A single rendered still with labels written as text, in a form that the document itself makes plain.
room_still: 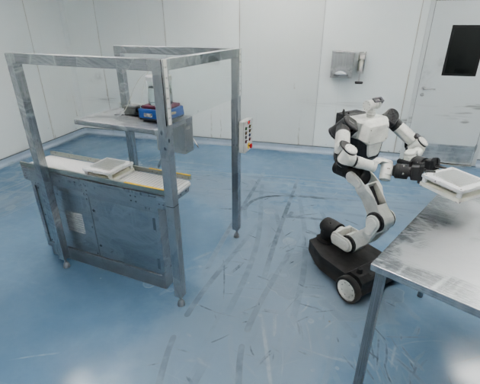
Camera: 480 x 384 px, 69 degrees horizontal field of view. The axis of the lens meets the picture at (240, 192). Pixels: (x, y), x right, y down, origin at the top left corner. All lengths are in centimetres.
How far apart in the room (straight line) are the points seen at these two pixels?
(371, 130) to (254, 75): 337
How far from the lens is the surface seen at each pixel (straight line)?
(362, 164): 217
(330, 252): 292
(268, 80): 552
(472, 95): 569
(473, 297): 167
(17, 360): 267
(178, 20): 590
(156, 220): 246
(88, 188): 269
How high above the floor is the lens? 180
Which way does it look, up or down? 25 degrees down
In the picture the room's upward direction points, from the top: straight up
